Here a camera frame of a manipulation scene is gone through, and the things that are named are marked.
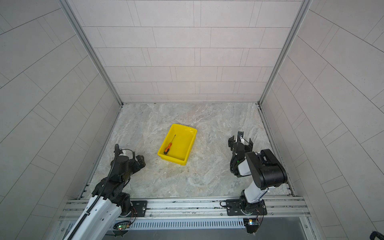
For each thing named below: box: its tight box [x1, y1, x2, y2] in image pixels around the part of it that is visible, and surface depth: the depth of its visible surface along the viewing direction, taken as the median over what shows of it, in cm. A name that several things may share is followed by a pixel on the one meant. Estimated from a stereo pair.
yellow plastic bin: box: [157, 123, 197, 166], surface depth 94 cm
